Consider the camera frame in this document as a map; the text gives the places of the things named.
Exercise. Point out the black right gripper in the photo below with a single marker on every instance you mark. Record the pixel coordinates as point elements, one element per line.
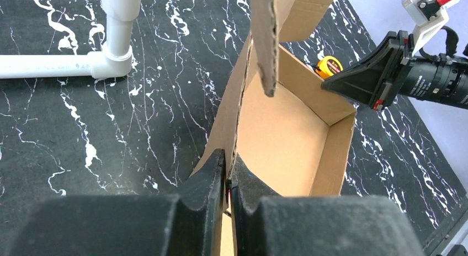
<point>390,70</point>

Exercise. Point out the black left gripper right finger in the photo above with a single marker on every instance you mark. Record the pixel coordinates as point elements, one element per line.
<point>266,223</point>

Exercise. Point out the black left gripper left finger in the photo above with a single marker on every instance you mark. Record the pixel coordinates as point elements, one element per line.
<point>186,221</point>

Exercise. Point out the brown cardboard box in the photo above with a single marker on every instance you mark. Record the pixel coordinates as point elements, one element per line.
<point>274,116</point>

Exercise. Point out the yellow tape measure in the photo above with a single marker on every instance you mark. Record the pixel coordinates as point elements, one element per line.
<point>328,67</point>

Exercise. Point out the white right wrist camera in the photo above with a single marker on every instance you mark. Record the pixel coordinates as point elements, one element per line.
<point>429,16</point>

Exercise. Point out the white pvc pipe frame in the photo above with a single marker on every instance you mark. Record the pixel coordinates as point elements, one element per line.
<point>111,54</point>

